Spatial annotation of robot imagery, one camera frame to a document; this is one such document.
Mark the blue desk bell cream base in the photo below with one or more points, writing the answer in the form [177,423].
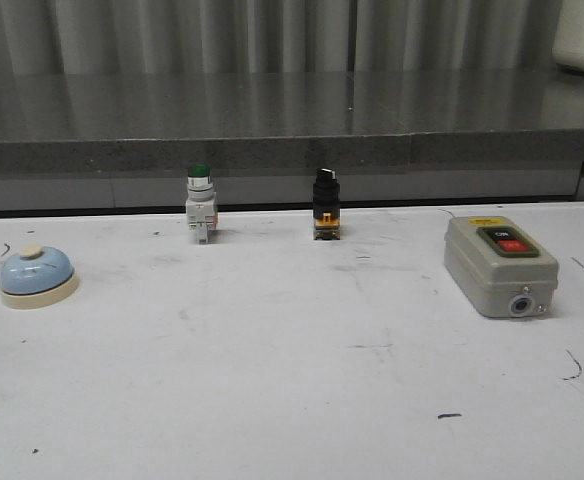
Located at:
[37,276]

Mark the grey stone counter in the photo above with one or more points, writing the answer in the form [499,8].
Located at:
[124,142]

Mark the black selector switch yellow base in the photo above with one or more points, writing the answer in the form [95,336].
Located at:
[326,205]

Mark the green pushbutton switch white body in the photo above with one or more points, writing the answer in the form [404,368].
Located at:
[201,204]

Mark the grey on off switch box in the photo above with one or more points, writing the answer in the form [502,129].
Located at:
[502,270]

